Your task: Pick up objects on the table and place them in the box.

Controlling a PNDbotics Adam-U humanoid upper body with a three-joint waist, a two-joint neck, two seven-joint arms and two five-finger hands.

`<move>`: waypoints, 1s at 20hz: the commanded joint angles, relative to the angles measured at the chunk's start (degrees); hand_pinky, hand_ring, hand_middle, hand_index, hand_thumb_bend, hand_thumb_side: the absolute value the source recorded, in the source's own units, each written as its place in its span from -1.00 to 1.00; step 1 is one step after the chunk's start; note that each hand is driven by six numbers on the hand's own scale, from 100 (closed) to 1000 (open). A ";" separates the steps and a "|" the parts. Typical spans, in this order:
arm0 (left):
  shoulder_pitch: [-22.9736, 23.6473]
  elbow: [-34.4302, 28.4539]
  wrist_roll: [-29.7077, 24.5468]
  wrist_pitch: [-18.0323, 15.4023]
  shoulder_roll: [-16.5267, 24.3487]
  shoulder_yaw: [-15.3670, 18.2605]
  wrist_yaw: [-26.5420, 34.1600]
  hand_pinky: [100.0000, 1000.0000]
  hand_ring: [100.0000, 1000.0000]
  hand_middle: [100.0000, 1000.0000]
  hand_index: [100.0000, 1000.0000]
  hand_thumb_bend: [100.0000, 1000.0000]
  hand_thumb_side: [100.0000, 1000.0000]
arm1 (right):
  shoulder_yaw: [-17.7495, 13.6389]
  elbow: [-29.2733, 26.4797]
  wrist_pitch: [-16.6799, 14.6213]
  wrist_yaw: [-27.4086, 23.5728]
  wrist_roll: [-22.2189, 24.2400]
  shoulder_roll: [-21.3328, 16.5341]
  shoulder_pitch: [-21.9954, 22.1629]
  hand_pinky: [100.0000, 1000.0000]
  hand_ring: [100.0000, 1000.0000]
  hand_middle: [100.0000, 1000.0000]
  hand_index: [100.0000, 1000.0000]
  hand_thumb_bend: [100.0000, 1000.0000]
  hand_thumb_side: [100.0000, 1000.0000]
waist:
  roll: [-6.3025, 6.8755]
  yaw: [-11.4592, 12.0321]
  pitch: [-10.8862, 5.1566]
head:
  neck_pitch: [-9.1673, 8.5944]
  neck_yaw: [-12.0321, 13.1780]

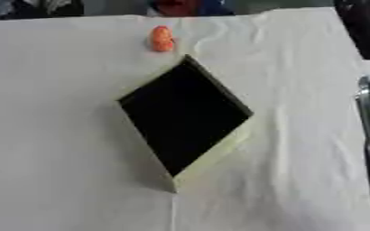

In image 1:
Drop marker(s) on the open box with black inside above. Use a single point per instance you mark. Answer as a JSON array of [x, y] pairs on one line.
[[185, 114]]

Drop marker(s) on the orange toy fruit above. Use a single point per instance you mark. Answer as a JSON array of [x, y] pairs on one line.
[[162, 38]]

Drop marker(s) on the person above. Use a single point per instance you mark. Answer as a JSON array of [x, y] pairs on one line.
[[185, 7]]

